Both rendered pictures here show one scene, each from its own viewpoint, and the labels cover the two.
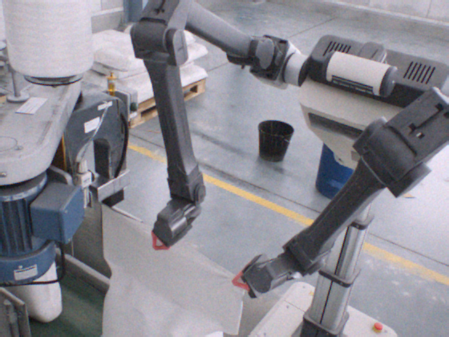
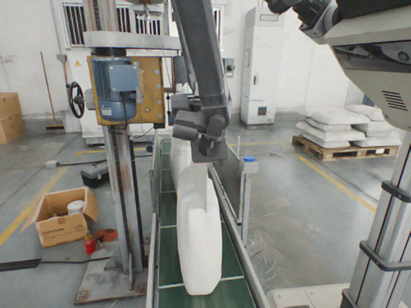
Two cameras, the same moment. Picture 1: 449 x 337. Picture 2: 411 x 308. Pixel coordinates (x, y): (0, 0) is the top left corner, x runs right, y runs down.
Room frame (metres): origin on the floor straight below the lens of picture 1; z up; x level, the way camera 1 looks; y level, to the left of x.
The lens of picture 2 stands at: (0.43, -0.62, 1.33)
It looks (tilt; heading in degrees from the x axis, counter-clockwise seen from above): 21 degrees down; 51
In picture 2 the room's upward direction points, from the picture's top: straight up
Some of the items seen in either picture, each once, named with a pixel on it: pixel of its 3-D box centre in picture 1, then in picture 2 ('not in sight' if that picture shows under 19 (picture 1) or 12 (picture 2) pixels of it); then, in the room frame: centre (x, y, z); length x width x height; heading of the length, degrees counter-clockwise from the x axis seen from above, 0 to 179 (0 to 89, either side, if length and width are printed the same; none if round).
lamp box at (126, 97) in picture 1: (123, 103); (227, 67); (1.34, 0.31, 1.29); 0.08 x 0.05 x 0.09; 60
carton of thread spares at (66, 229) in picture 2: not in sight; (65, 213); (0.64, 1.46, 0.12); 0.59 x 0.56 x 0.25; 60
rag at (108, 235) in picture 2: not in sight; (104, 235); (0.83, 1.11, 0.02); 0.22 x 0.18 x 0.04; 60
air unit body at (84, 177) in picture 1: (82, 183); (180, 100); (1.09, 0.37, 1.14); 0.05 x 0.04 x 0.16; 150
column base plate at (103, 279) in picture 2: not in sight; (117, 255); (0.80, 0.75, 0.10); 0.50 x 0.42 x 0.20; 60
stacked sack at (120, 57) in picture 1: (135, 54); (340, 117); (4.04, 0.82, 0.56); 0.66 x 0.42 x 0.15; 150
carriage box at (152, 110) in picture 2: not in sight; (130, 88); (0.96, 0.62, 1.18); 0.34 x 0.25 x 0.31; 150
